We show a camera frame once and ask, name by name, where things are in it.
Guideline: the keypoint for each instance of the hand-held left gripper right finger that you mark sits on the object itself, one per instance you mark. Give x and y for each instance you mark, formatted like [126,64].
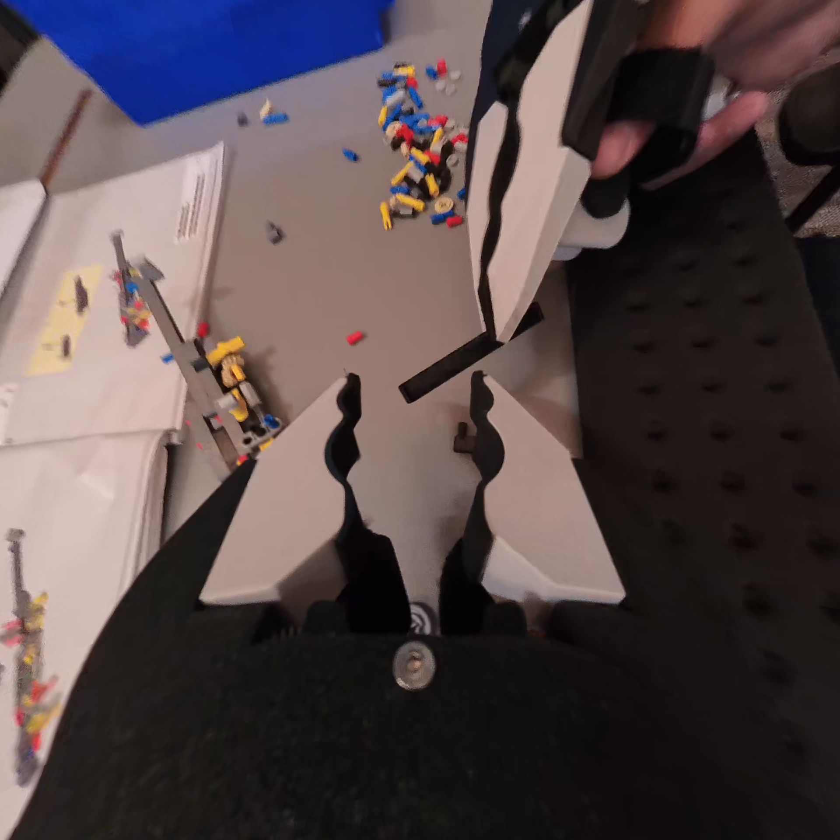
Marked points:
[544,525]

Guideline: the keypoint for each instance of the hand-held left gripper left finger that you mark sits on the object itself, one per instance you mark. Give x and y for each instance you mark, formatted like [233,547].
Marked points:
[282,525]

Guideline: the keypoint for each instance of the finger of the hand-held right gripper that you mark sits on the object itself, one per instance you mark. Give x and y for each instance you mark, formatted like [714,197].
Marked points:
[482,184]
[538,210]

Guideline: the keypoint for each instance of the multicoloured lego chassis assembly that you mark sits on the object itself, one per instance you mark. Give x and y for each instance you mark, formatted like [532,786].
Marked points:
[197,367]

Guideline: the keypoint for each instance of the black lego beam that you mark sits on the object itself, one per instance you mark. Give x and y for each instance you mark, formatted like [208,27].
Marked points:
[453,367]

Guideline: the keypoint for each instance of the pile of small colourful lego pins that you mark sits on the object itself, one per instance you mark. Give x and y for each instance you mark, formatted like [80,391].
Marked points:
[417,144]

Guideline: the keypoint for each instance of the dark brown lego piece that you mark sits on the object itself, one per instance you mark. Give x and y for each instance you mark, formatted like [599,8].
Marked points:
[464,438]

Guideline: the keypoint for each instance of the dark grey lego connector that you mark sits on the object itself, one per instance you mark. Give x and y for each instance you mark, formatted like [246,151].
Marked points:
[274,232]

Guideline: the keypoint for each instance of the open lego instruction booklet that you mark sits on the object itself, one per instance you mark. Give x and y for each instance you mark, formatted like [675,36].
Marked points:
[98,394]

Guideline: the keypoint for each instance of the person's right hand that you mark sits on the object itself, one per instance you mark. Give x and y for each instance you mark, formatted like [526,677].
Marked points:
[754,39]

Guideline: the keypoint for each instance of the black dimpled floor mat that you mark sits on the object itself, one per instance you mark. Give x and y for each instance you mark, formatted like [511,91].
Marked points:
[689,459]

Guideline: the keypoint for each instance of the blue plastic bin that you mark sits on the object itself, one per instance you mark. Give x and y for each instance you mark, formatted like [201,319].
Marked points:
[197,52]

